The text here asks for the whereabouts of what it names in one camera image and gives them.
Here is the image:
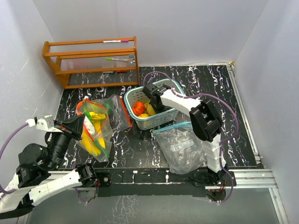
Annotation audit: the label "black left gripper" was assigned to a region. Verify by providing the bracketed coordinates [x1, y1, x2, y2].
[49, 112, 86, 168]

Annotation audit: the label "yellow bananas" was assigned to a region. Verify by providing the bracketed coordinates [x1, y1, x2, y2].
[79, 112, 107, 156]

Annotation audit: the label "clear zip bag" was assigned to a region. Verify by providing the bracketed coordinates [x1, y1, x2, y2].
[100, 94, 132, 132]
[76, 96, 113, 162]
[152, 122, 206, 175]

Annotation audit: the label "green cucumber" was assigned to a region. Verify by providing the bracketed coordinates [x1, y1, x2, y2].
[94, 139, 109, 160]

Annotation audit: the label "clear zip top bag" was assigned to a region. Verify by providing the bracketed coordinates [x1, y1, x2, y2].
[100, 94, 132, 132]

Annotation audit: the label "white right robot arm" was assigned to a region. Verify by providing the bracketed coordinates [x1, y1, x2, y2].
[142, 83, 226, 185]

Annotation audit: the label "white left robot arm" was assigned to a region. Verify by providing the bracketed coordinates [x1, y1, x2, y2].
[0, 114, 97, 219]

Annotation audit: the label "yellow pear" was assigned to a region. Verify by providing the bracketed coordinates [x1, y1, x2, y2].
[145, 102, 156, 116]

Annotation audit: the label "orange carrot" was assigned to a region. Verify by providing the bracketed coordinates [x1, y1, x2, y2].
[132, 101, 146, 117]

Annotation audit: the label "teal plastic basket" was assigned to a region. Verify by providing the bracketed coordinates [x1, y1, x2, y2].
[123, 86, 179, 130]

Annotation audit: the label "wooden rack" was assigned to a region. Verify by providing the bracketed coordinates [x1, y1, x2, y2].
[42, 36, 140, 90]

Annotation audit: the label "green white marker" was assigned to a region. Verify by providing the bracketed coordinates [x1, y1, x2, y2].
[105, 57, 129, 62]

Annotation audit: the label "pink white marker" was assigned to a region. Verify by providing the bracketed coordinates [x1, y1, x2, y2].
[102, 40, 129, 43]

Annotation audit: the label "black metal base rail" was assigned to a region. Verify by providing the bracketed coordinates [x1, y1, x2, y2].
[70, 167, 239, 202]

